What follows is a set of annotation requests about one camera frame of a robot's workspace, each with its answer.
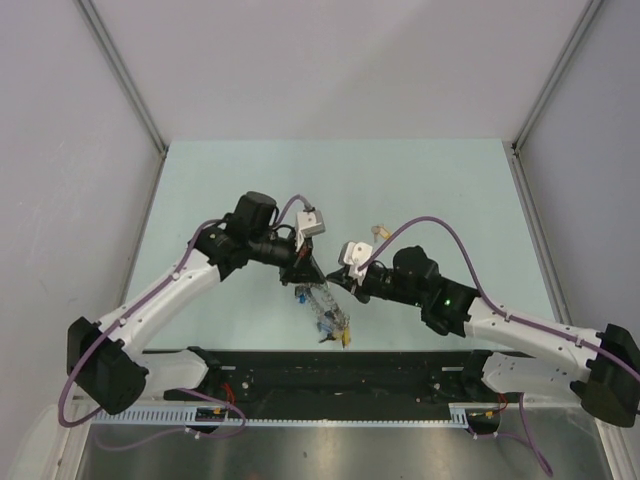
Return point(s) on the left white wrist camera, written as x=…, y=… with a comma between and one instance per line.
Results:
x=307, y=225

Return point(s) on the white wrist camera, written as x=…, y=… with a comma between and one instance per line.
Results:
x=307, y=225
x=353, y=256

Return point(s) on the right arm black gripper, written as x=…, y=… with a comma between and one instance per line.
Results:
x=350, y=283

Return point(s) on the metal keyring disc with keys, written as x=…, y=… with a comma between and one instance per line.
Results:
x=332, y=323

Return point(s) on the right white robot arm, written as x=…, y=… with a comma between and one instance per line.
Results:
x=599, y=369

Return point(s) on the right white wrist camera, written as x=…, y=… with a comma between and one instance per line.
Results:
x=353, y=256

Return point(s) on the yellow tagged key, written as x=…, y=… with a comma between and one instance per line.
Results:
x=380, y=232

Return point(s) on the white slotted cable duct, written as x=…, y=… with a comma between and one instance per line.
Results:
x=448, y=415

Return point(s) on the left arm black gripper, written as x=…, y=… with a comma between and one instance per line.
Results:
x=300, y=267

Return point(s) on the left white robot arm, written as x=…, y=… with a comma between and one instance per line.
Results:
x=107, y=358

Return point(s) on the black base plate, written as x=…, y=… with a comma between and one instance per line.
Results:
x=436, y=377

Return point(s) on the aluminium frame rail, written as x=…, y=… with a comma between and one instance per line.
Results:
x=579, y=154
x=117, y=65

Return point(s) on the right aluminium frame rail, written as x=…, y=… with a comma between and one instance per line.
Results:
x=579, y=154

